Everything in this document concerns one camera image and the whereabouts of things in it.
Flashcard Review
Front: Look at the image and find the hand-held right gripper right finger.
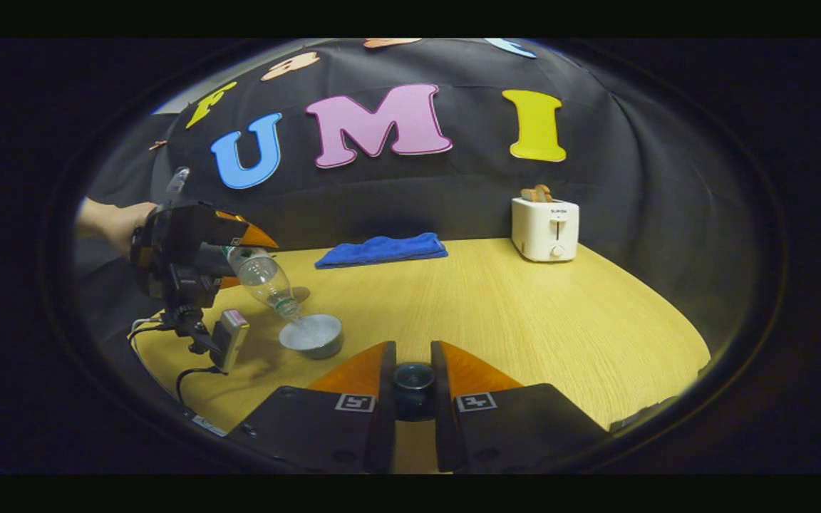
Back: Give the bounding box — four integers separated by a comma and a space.
430, 340, 611, 475

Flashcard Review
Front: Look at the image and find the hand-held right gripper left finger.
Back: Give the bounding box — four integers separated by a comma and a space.
225, 340, 398, 475

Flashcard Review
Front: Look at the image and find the clear plastic water bottle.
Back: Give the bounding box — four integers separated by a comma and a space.
225, 244, 304, 321

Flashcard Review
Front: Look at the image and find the grey power bank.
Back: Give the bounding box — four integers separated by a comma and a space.
210, 309, 250, 373

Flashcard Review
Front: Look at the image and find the folded blue towel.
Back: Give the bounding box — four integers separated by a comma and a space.
314, 232, 449, 269

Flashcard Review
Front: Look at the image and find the white toaster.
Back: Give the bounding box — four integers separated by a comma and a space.
511, 197, 580, 263

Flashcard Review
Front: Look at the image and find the black cable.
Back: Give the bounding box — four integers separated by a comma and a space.
175, 366, 227, 408

